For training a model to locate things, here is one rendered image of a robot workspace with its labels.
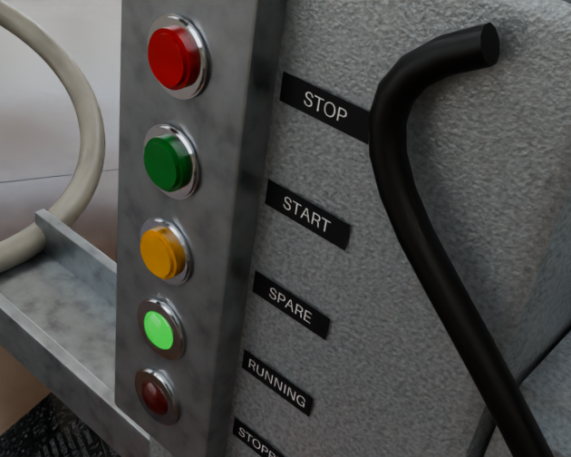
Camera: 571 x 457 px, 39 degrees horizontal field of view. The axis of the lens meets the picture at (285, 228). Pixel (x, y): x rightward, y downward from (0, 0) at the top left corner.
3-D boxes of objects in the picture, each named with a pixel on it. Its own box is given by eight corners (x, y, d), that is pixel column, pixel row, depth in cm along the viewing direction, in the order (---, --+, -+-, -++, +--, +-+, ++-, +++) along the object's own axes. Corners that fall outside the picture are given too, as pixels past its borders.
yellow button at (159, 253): (187, 281, 40) (190, 239, 38) (171, 290, 39) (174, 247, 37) (152, 257, 41) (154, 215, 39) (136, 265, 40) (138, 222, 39)
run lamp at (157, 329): (185, 351, 43) (188, 316, 41) (166, 363, 42) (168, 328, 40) (155, 327, 44) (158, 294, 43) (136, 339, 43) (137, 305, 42)
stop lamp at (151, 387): (179, 416, 46) (182, 386, 44) (161, 429, 45) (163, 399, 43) (152, 393, 47) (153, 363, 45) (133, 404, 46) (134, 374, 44)
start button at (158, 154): (194, 195, 37) (198, 146, 35) (178, 202, 36) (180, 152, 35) (157, 171, 38) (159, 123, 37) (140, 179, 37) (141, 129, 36)
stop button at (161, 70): (202, 94, 34) (207, 36, 32) (184, 101, 33) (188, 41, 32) (161, 72, 35) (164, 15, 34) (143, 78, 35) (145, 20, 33)
